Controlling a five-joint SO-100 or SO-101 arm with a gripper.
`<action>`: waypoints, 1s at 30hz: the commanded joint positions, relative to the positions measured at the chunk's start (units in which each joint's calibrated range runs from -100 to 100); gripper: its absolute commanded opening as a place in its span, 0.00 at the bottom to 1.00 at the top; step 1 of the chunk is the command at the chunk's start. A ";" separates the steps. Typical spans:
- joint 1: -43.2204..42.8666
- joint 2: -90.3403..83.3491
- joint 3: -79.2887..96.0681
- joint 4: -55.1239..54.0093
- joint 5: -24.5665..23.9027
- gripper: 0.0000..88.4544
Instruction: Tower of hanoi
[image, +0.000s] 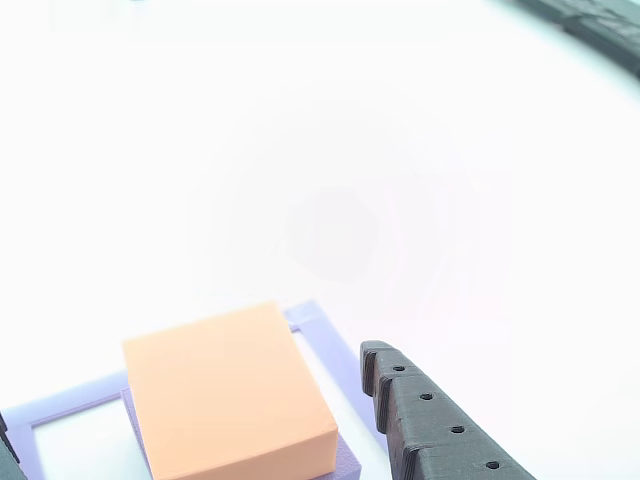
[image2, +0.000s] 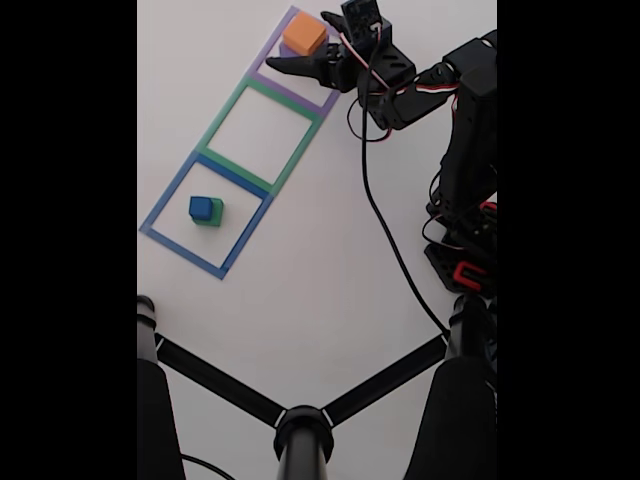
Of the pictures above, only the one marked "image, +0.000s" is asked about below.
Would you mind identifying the orange cube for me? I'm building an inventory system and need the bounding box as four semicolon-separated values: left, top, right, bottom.
121;300;340;480

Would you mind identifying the purple tape square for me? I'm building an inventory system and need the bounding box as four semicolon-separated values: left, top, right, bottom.
0;299;389;480

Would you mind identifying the large purple cube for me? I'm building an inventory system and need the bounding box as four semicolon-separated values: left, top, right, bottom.
119;387;363;480

